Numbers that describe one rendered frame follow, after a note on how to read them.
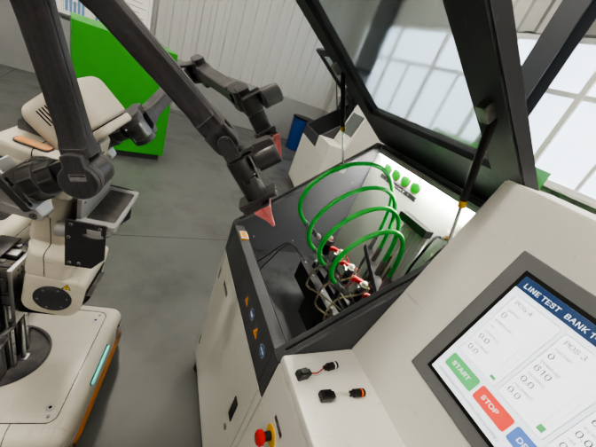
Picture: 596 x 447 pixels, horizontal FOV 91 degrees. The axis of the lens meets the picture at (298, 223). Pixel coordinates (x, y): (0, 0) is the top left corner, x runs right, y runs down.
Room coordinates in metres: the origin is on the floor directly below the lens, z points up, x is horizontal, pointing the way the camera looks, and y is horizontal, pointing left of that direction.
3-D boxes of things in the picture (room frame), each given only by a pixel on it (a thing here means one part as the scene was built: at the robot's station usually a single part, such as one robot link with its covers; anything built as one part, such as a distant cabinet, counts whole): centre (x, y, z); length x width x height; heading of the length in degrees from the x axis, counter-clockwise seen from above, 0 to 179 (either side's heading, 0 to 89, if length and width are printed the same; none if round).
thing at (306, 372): (0.52, -0.18, 0.99); 0.12 x 0.02 x 0.02; 128
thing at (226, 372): (0.84, 0.09, 0.44); 0.65 x 0.02 x 0.68; 31
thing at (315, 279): (0.87, -0.19, 0.91); 0.34 x 0.10 x 0.15; 31
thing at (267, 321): (0.85, 0.07, 0.87); 0.62 x 0.04 x 0.16; 31
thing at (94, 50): (3.51, 2.61, 0.65); 0.95 x 0.86 x 1.30; 134
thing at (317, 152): (4.48, -0.03, 1.00); 1.30 x 1.09 x 1.99; 22
